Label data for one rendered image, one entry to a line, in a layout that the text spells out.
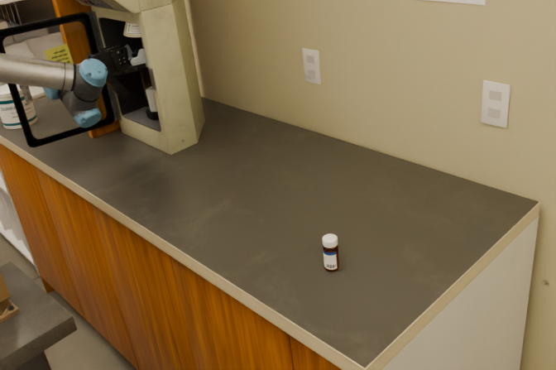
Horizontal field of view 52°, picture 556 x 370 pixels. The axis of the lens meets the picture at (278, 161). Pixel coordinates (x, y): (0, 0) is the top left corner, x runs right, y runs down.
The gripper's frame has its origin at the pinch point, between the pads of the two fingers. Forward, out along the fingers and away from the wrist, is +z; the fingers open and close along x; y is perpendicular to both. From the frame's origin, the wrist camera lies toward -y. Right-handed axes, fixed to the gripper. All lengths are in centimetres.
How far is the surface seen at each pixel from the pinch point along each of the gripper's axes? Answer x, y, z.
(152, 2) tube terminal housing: -14.0, 20.1, -2.2
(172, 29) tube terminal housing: -14.0, 10.8, 2.6
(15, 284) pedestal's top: -41, -27, -70
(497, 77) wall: -103, -1, 36
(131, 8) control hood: -14.1, 20.2, -9.3
